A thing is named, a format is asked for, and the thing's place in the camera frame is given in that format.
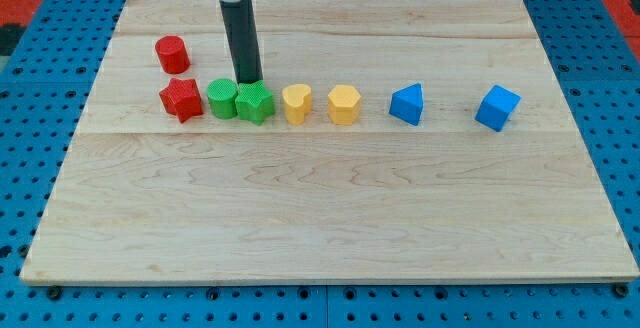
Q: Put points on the yellow hexagon block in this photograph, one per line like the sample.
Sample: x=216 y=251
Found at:
x=344 y=104

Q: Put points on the yellow heart block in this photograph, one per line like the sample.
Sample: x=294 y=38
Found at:
x=297 y=100

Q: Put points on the green star block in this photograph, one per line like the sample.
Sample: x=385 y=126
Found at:
x=254 y=102

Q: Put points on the blue triangle block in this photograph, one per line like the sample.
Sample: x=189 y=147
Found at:
x=407 y=104

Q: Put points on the green cylinder block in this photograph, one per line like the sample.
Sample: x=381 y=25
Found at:
x=221 y=95

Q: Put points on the red star block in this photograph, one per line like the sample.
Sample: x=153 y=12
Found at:
x=181 y=98

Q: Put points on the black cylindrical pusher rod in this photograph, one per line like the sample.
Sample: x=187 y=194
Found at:
x=241 y=32

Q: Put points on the red cylinder block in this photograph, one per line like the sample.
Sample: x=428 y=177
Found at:
x=172 y=54

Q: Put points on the blue cube block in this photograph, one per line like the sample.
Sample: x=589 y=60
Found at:
x=496 y=107

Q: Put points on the wooden board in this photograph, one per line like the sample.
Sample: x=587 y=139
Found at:
x=144 y=200

